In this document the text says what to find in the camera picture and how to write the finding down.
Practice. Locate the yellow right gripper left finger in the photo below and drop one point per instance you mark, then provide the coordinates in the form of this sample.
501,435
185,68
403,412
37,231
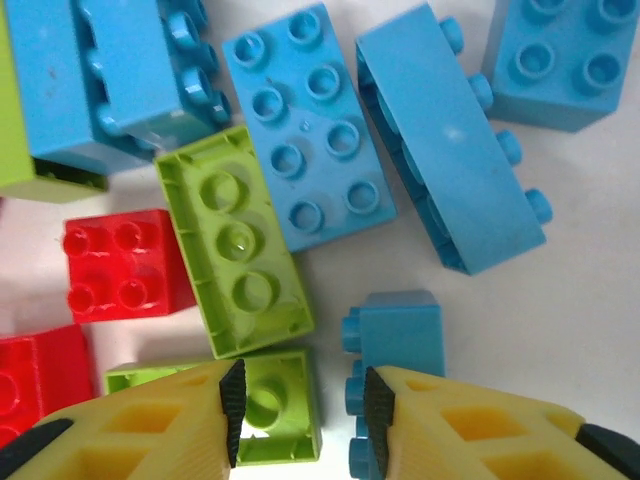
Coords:
190,450

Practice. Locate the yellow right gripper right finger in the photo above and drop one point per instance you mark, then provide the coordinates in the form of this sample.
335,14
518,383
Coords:
425,450

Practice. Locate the lime green two-by-two toy brick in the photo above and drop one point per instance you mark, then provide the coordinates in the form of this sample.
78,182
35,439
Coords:
295,400

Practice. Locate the red two-by-four toy brick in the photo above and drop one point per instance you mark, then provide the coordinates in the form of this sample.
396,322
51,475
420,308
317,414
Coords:
55,370

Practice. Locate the red two-by-two toy brick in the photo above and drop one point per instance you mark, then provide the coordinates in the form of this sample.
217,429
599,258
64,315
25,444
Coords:
165,260

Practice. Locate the lime green two-by-four toy brick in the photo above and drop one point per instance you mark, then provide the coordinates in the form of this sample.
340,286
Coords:
190,200

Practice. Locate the blue two-by-four toy brick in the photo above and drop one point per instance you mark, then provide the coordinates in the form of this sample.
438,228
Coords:
310,150
440,150

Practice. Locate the blue two-by-two toy brick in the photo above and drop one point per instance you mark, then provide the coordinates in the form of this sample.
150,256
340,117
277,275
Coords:
560,100

